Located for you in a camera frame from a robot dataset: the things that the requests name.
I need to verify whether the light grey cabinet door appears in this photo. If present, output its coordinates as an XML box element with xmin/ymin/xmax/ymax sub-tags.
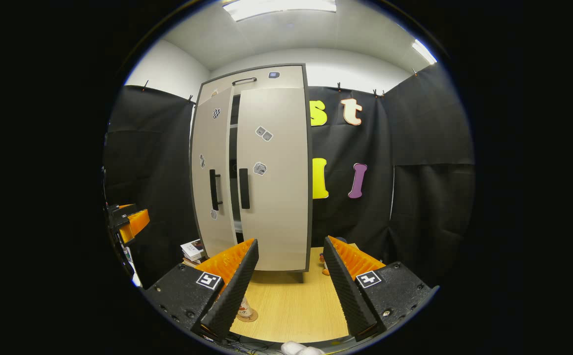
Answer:
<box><xmin>191</xmin><ymin>87</ymin><xmax>239</xmax><ymax>258</ymax></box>
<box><xmin>236</xmin><ymin>87</ymin><xmax>310</xmax><ymax>272</ymax></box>

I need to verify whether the small ceiling light panel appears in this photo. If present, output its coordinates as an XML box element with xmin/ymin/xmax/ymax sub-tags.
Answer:
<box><xmin>411</xmin><ymin>39</ymin><xmax>437</xmax><ymax>65</ymax></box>

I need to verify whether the beige cabinet drawer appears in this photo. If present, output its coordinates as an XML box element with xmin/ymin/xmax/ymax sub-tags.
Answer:
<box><xmin>199</xmin><ymin>66</ymin><xmax>305</xmax><ymax>99</ymax></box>

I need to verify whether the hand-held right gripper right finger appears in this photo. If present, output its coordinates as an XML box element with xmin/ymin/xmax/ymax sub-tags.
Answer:
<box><xmin>322</xmin><ymin>236</ymin><xmax>439</xmax><ymax>342</ymax></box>

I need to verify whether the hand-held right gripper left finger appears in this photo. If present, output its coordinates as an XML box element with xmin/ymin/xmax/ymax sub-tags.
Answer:
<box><xmin>143</xmin><ymin>239</ymin><xmax>259</xmax><ymax>341</ymax></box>

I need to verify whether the large ceiling light panel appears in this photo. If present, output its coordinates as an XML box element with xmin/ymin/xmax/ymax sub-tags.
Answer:
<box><xmin>222</xmin><ymin>0</ymin><xmax>337</xmax><ymax>22</ymax></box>

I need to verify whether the black backdrop cloth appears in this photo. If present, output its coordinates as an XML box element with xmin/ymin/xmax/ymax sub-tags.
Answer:
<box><xmin>103</xmin><ymin>63</ymin><xmax>475</xmax><ymax>289</ymax></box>

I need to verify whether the stack of booklets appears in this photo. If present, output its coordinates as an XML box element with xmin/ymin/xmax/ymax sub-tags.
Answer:
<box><xmin>180</xmin><ymin>239</ymin><xmax>207</xmax><ymax>264</ymax></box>

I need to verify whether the grey white cabinet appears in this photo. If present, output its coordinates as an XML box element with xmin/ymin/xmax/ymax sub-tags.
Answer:
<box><xmin>189</xmin><ymin>63</ymin><xmax>313</xmax><ymax>273</ymax></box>

